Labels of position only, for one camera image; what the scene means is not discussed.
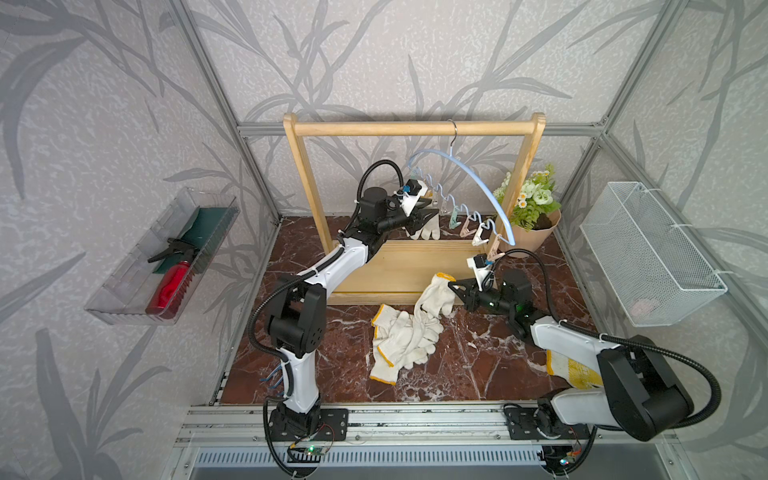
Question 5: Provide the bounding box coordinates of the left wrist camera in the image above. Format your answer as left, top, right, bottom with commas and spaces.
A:
396, 179, 428, 217

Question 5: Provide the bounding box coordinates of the white wire mesh basket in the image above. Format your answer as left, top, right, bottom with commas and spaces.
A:
580, 181, 728, 327

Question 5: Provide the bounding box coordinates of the clear plastic wall tray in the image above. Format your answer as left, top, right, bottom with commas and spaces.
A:
85, 187, 240, 326

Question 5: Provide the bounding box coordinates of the pink clothes peg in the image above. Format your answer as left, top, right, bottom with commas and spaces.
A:
486, 236, 505, 262

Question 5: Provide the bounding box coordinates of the white glove hung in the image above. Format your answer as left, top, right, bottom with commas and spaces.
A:
414, 272, 456, 321
410, 215, 441, 240

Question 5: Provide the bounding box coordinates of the potted white flower plant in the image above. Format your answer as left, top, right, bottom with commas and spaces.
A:
509, 163, 561, 252

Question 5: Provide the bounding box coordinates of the yellow rubber-coated glove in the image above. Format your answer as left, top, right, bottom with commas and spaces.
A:
546, 350, 603, 390

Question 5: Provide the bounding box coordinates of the aluminium front rail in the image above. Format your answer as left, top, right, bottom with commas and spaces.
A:
161, 401, 697, 479

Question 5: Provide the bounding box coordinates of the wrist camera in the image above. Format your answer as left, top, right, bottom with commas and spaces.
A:
396, 179, 428, 217
467, 253, 494, 291

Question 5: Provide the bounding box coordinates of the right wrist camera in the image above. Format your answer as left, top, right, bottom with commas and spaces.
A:
467, 253, 494, 291

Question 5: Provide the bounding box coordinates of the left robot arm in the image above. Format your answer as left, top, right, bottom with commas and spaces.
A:
246, 159, 438, 430

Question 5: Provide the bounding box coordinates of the red spray bottle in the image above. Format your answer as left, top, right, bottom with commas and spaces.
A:
145, 238, 199, 319

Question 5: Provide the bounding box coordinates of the blue wavy clip hanger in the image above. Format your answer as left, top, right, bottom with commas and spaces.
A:
406, 119, 517, 247

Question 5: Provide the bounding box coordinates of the green cloth in tray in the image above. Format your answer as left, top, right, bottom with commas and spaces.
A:
149, 207, 228, 274

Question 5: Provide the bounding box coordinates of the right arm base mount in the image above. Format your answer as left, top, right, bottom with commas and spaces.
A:
502, 403, 591, 441

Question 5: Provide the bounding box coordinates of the wooden clothes rack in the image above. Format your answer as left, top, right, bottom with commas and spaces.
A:
283, 112, 546, 305

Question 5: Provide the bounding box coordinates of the blue hand rake tool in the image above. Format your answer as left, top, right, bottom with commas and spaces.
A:
260, 366, 284, 391

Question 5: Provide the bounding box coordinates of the white glove with yellow cuff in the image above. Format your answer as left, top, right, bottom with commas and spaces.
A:
372, 304, 444, 369

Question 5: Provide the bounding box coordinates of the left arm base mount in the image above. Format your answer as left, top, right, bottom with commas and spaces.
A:
267, 405, 350, 441

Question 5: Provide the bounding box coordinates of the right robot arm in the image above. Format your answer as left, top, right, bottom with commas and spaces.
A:
448, 254, 722, 441

